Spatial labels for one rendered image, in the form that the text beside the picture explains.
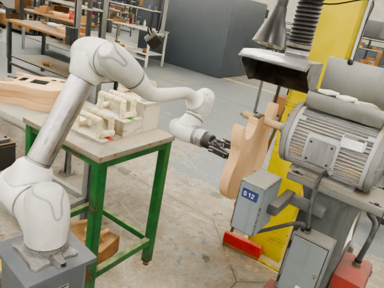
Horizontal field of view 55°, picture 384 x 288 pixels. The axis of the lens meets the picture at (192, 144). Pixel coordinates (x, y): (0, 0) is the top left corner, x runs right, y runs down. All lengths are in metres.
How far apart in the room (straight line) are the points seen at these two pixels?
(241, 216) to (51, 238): 0.68
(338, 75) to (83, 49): 1.00
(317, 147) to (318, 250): 0.38
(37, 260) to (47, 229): 0.13
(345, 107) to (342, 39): 1.02
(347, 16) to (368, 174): 1.22
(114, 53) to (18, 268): 0.83
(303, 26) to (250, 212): 0.76
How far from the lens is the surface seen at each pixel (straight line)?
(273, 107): 1.68
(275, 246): 2.84
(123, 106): 1.99
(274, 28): 1.45
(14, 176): 1.54
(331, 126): 1.45
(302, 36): 1.58
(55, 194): 1.37
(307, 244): 1.48
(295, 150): 1.47
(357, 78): 1.57
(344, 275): 1.64
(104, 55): 1.36
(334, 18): 2.42
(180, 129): 1.78
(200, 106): 1.78
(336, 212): 1.51
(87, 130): 2.04
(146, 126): 2.13
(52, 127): 1.51
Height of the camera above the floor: 1.66
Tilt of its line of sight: 21 degrees down
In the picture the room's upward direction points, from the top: 11 degrees clockwise
